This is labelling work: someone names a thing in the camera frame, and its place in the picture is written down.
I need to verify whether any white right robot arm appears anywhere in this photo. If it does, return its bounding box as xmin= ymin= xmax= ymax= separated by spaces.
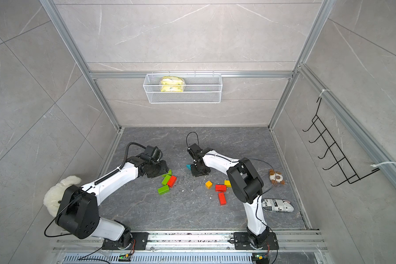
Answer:
xmin=188 ymin=144 xmax=270 ymax=249

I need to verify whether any aluminium mounting rail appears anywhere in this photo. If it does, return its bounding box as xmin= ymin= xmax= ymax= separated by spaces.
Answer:
xmin=51 ymin=229 xmax=328 ymax=254

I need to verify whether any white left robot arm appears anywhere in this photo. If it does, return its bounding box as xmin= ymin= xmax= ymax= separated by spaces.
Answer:
xmin=55 ymin=143 xmax=169 ymax=249

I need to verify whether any white plush dog toy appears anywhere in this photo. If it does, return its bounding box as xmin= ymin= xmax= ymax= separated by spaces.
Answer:
xmin=43 ymin=176 xmax=82 ymax=217

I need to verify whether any red block horizontal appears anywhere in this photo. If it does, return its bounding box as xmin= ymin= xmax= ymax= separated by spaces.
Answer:
xmin=214 ymin=185 xmax=227 ymax=193

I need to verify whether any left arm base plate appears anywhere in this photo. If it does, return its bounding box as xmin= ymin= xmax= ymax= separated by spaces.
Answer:
xmin=102 ymin=232 xmax=149 ymax=250

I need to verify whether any small yellow-orange cube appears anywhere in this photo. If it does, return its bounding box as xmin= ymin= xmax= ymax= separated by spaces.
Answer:
xmin=205 ymin=181 xmax=213 ymax=189

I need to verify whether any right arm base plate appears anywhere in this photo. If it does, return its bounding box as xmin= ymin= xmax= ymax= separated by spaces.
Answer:
xmin=229 ymin=232 xmax=279 ymax=250

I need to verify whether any white printed pouch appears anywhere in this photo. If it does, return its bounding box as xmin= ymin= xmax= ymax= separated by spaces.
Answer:
xmin=261 ymin=199 xmax=294 ymax=212

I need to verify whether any brown plush toy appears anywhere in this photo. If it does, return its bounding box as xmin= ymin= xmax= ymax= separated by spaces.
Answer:
xmin=269 ymin=169 xmax=286 ymax=185

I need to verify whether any red block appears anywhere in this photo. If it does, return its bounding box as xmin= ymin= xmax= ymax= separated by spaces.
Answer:
xmin=167 ymin=176 xmax=177 ymax=188

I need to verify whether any yellow bag in basket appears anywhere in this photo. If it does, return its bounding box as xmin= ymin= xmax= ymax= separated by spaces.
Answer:
xmin=160 ymin=76 xmax=185 ymax=92

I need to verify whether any white wire mesh basket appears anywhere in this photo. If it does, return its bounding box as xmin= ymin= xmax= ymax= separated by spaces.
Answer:
xmin=143 ymin=73 xmax=223 ymax=104

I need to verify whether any black wall hook rack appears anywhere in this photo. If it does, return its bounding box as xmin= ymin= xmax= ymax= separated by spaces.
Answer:
xmin=302 ymin=97 xmax=380 ymax=187

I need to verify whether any yellow rectangular block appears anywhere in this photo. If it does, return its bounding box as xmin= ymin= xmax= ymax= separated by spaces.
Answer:
xmin=224 ymin=180 xmax=232 ymax=188

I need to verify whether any red block vertical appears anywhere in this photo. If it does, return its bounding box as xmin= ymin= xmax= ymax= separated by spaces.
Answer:
xmin=218 ymin=192 xmax=227 ymax=206

